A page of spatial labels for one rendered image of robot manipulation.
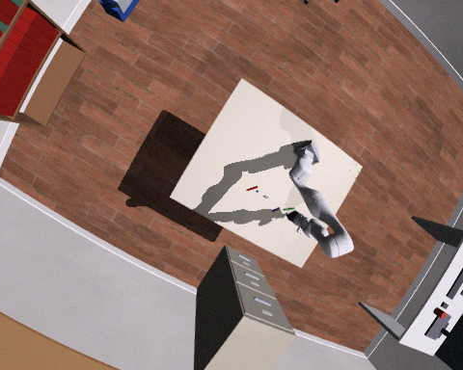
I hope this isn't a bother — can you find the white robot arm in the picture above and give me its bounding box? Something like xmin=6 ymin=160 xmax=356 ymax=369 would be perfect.
xmin=289 ymin=149 xmax=354 ymax=258

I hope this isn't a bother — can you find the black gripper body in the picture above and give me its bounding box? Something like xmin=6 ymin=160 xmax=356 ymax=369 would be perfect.
xmin=286 ymin=210 xmax=305 ymax=233

